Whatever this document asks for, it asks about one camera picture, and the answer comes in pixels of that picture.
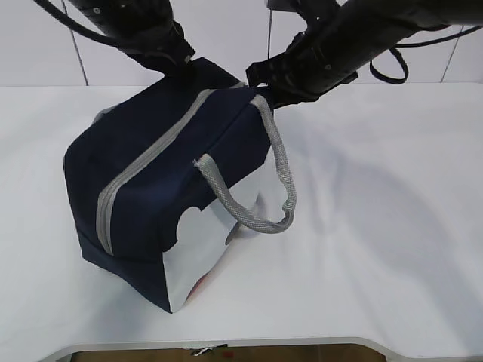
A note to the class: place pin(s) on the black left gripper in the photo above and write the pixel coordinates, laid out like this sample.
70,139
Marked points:
165,52

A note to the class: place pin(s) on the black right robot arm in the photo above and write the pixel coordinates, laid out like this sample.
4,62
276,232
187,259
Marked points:
340,39

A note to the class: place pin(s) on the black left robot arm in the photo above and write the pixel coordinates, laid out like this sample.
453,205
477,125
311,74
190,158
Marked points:
123,20

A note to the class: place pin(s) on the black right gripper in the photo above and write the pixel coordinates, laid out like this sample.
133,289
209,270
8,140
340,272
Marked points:
300,74

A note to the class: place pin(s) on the navy blue lunch bag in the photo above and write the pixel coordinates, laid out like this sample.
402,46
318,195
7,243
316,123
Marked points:
158,184

